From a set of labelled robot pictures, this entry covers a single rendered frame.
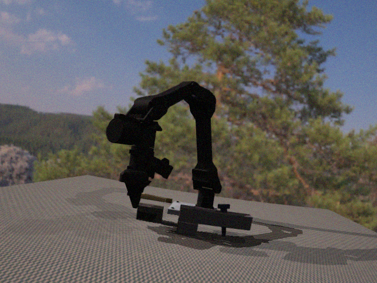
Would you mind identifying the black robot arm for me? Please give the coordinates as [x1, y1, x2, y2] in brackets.
[106, 81, 222, 209]

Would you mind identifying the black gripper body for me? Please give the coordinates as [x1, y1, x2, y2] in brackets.
[119, 146, 155, 186]

